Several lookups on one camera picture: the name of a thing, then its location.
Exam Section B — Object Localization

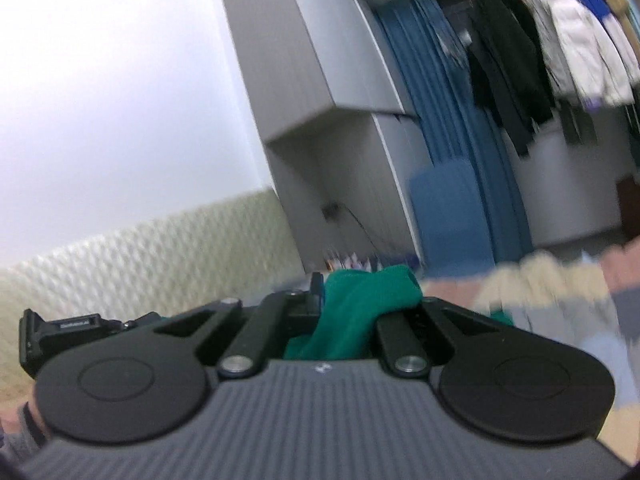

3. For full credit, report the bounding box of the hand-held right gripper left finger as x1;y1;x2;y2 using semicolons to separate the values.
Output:
152;272;326;379

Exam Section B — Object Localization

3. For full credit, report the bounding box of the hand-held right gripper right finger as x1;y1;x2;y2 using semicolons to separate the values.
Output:
375;296;505;378

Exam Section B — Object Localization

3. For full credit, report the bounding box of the green sweatshirt with white print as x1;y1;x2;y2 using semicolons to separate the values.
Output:
282;265;516;361

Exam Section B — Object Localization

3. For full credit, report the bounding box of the person's left forearm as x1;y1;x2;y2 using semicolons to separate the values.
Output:
0;397;51;476

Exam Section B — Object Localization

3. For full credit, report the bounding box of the clutter of small bedside things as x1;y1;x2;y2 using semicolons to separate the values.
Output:
322;251;418;274

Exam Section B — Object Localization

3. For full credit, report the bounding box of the beige quilted headboard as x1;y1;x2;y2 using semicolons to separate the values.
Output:
0;187;306;411

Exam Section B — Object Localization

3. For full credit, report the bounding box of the blue cushion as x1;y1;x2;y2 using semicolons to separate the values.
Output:
409;160;496;268

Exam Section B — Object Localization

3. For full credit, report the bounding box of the pastel patchwork quilt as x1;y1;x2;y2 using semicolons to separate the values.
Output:
300;240;640;471

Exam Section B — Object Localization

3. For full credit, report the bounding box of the blue curtain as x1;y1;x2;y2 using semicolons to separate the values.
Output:
375;0;533;261

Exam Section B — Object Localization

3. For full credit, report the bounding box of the grey wardrobe cabinet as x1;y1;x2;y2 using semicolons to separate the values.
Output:
221;0;426;276

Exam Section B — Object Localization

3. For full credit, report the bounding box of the brown wooden furniture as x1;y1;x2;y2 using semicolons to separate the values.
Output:
615;174;640;237

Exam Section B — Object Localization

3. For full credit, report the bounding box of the black hanging coat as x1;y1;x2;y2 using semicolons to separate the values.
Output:
465;0;556;158

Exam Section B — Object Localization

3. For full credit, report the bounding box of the white puffer jacket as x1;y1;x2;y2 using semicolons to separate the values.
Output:
522;0;638;108

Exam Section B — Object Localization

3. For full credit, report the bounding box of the black cable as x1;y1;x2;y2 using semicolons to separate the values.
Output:
335;204;396;262

